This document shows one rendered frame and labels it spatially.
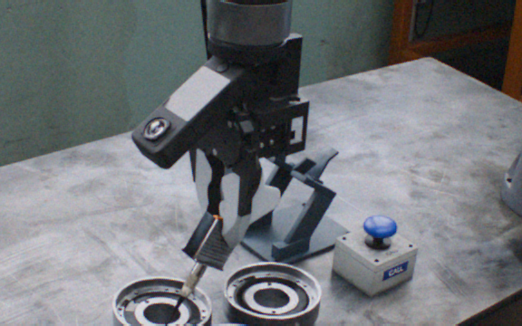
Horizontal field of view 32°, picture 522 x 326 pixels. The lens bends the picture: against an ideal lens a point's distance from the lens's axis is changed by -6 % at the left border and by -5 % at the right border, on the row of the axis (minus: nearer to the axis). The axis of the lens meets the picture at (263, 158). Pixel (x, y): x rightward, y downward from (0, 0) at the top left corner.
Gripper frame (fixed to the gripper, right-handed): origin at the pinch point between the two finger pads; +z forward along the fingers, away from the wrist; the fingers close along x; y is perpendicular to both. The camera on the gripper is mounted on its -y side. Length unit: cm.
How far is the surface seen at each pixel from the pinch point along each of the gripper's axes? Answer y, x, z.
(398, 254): 22.7, -4.3, 8.7
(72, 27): 67, 159, 42
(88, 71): 72, 159, 56
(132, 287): -5.4, 7.6, 9.6
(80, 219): -0.9, 27.8, 13.1
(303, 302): 9.2, -3.5, 10.2
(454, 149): 57, 16, 13
